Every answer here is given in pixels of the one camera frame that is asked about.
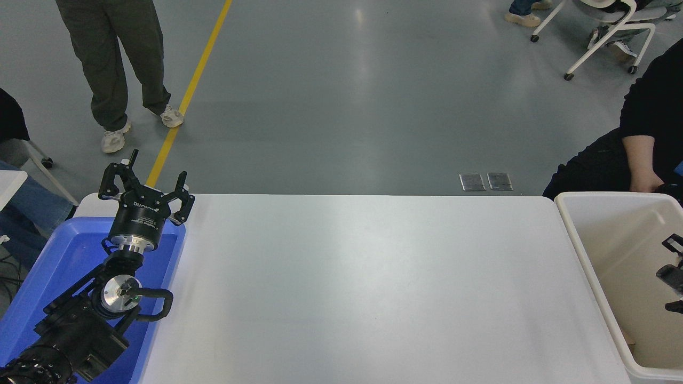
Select black cable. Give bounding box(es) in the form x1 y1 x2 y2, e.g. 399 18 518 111
0 251 25 305

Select blue plastic tray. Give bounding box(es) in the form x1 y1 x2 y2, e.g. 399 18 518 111
0 216 186 384

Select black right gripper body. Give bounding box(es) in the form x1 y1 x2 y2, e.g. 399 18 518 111
656 264 683 297

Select distant person's feet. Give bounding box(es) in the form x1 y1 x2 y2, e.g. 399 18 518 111
504 0 554 28

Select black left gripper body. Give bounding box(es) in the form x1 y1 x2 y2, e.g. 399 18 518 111
108 187 172 250

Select person beside bin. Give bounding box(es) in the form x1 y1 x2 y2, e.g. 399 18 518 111
543 40 683 206

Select white swivel chair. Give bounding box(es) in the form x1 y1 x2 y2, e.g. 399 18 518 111
0 139 80 206
531 0 677 82

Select large pale plastic bin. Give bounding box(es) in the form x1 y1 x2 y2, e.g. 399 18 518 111
555 192 683 384

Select standing person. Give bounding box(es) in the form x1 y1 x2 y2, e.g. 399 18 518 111
56 0 185 154

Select person on swivel chair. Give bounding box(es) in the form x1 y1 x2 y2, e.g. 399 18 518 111
587 0 683 59

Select white side desk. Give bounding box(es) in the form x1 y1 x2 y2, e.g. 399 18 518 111
0 170 28 211

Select seated person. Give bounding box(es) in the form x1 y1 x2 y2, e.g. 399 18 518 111
0 88 74 259

